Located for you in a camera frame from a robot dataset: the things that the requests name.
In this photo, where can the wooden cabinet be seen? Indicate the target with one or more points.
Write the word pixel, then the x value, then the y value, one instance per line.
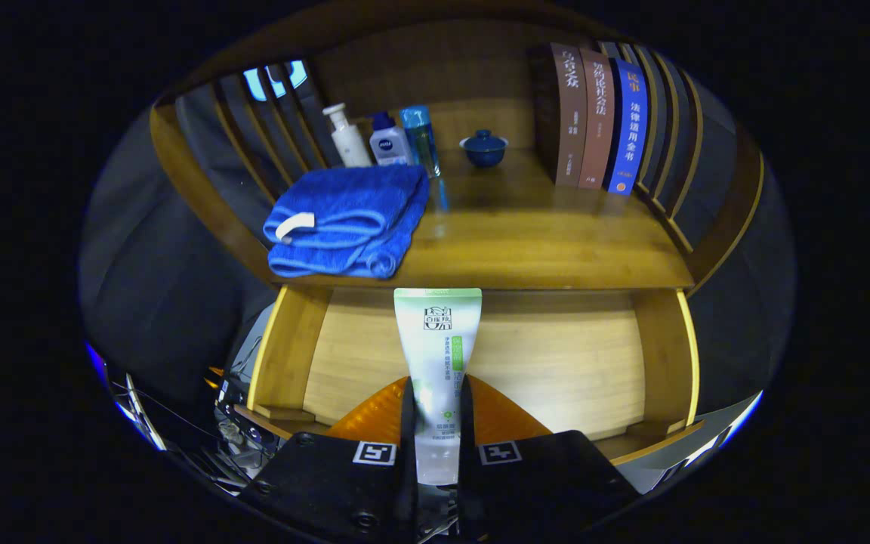
pixel 450 121

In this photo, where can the tall teal bottle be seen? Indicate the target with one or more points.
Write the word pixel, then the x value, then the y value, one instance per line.
pixel 420 140

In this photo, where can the dark blue lidded teacup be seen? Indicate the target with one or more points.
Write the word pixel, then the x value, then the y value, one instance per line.
pixel 484 147

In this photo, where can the white and green tube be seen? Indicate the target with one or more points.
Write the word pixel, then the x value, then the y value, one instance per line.
pixel 439 347

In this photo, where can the wooden drawer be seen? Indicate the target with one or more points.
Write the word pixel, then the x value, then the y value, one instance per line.
pixel 556 355

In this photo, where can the reddish brown book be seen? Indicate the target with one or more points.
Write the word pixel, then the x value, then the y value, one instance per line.
pixel 595 121

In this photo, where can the blue book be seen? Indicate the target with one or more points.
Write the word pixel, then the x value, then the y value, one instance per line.
pixel 627 128

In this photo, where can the white bottle with blue cap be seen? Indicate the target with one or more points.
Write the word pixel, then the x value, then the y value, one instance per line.
pixel 390 143

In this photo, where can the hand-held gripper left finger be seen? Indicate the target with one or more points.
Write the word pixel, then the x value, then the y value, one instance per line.
pixel 408 468

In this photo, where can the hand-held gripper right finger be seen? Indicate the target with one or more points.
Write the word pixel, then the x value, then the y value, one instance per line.
pixel 467 468

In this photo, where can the dark brown book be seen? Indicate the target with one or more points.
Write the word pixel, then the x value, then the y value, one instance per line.
pixel 567 113

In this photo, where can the white pump bottle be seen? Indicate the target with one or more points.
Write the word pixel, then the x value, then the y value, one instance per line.
pixel 348 140

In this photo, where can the blue folded towel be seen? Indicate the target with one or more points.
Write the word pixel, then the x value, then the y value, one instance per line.
pixel 344 204

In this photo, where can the wooden countertop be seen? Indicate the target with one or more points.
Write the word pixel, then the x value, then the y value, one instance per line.
pixel 541 234

